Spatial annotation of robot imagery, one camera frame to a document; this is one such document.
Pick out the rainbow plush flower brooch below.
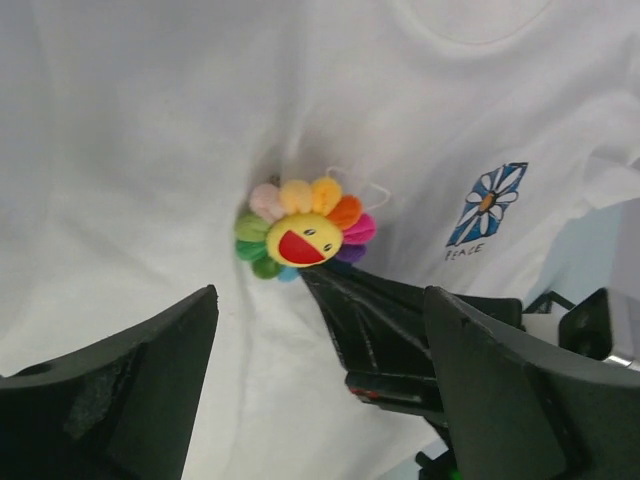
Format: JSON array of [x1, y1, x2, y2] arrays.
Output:
[[234, 166, 391, 282]]

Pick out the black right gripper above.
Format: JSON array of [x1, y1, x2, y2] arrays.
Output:
[[297, 263, 614, 480]]

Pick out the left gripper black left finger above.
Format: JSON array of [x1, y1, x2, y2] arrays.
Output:
[[1, 286, 218, 480]]

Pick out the white t-shirt with daisy print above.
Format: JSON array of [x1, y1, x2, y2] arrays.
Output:
[[1, 1, 639, 479]]

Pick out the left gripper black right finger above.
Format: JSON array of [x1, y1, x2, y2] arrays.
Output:
[[424, 286, 639, 479]]

